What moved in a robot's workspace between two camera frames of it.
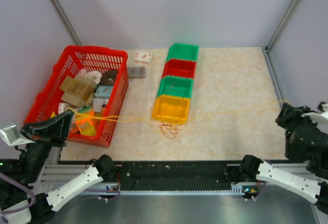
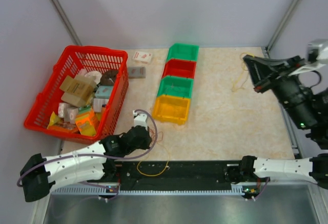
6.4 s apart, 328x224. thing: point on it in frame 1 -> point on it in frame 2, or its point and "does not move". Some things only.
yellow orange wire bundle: (168, 130) -> (152, 136)
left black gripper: (53, 131) -> (146, 144)
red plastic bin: (180, 68) does not move
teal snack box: (103, 92) does not move
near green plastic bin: (176, 86) does not move
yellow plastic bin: (171, 109) does not move
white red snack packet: (143, 57) does not move
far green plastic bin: (183, 51) does not move
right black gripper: (288, 112) -> (261, 67)
